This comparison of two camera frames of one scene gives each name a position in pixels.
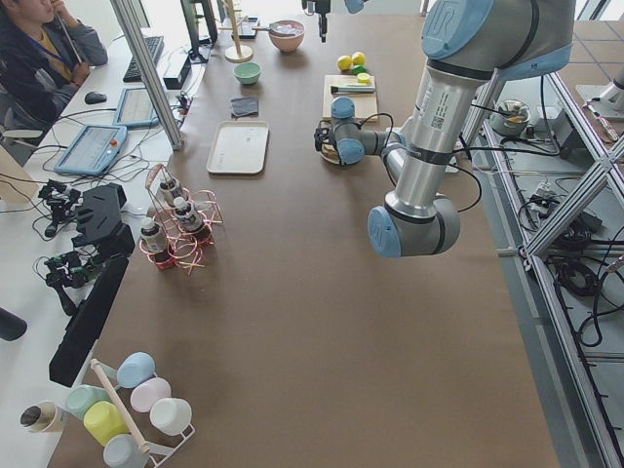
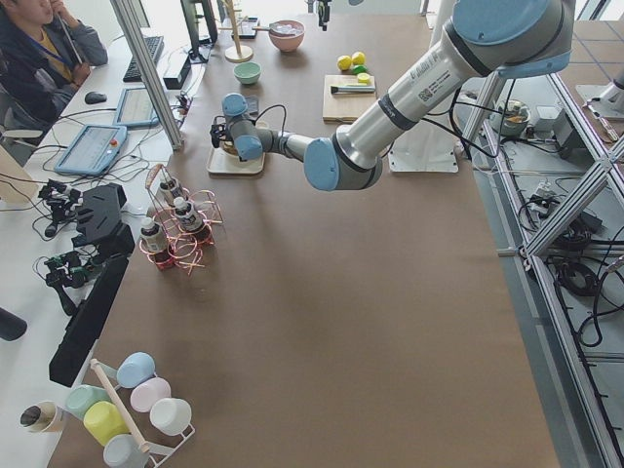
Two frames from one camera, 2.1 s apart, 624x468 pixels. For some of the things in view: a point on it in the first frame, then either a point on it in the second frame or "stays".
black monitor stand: x=201 y=47 stays
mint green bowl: x=247 y=72 stays
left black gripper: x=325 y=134 → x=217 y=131
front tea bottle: x=189 y=218 stays
